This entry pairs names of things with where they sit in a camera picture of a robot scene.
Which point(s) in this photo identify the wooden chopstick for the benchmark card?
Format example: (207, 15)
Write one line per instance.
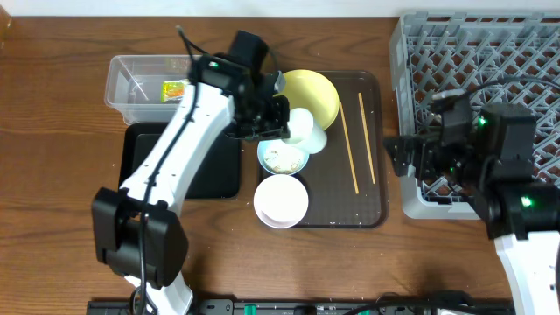
(348, 149)
(366, 138)

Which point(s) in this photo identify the clear plastic bin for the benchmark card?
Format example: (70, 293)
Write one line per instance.
(135, 86)

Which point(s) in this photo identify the dark brown serving tray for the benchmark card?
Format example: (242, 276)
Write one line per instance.
(327, 177)

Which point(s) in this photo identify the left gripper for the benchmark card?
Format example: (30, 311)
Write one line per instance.
(271, 116)

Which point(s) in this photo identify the black plastic tray bin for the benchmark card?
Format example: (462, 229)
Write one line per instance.
(218, 175)

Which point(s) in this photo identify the left wooden chopstick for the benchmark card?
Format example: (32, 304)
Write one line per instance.
(348, 149)

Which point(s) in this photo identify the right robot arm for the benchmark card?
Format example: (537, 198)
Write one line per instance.
(490, 154)

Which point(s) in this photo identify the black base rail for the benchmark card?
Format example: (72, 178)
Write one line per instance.
(228, 307)

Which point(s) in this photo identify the light blue bowl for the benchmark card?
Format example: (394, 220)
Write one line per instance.
(277, 157)

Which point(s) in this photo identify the right wooden chopstick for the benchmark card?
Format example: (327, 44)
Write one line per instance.
(366, 138)

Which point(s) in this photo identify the yellow plate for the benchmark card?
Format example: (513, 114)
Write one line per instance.
(313, 91)

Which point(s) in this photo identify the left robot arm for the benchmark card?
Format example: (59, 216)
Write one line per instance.
(137, 231)

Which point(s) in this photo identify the grey dishwasher rack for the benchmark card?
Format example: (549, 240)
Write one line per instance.
(513, 60)

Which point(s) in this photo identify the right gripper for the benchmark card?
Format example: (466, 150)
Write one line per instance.
(411, 156)

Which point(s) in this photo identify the pale green cup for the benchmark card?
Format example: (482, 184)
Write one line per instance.
(305, 132)

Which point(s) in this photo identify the white bowl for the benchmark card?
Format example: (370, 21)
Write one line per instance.
(281, 201)

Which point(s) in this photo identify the green snack wrapper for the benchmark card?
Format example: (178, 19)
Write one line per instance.
(173, 90)

